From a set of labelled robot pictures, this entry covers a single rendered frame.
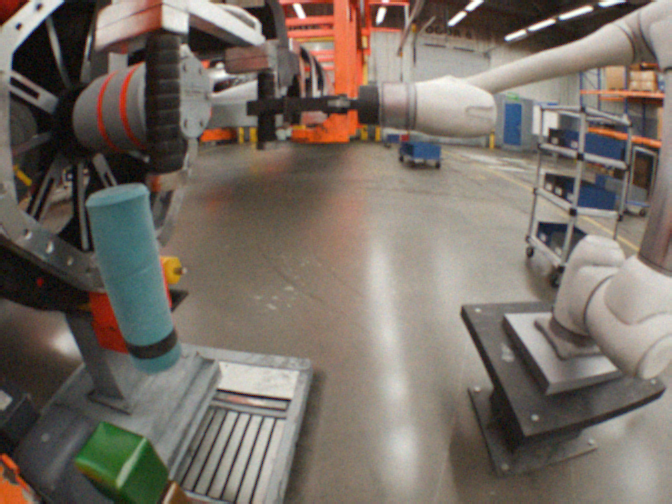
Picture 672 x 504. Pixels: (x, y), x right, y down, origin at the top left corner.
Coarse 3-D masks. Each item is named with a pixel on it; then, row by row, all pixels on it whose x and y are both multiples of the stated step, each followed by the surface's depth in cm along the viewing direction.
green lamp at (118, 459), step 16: (96, 432) 13; (112, 432) 14; (128, 432) 14; (96, 448) 12; (112, 448) 13; (128, 448) 13; (144, 448) 13; (80, 464) 11; (96, 464) 11; (112, 464) 12; (128, 464) 12; (144, 464) 13; (160, 464) 14; (96, 480) 11; (112, 480) 11; (128, 480) 11; (144, 480) 12; (160, 480) 14; (112, 496) 11; (128, 496) 11; (144, 496) 12
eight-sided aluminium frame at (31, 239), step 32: (32, 0) 18; (0, 32) 15; (0, 64) 17; (0, 96) 19; (0, 128) 21; (0, 160) 22; (192, 160) 70; (0, 192) 23; (160, 192) 65; (0, 224) 23; (32, 224) 28; (160, 224) 61; (32, 256) 29; (64, 256) 35; (96, 288) 41
